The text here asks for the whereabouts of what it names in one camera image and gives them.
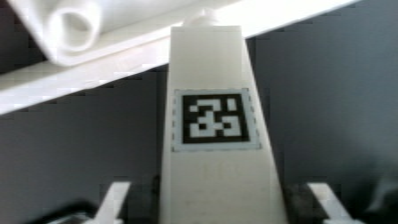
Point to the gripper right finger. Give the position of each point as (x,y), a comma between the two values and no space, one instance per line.
(314,205)

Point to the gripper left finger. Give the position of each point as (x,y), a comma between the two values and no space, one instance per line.
(129,206)

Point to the white desk leg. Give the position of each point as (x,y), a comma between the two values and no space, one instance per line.
(220,182)

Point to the white desk top tray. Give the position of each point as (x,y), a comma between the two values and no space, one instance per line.
(104,38)

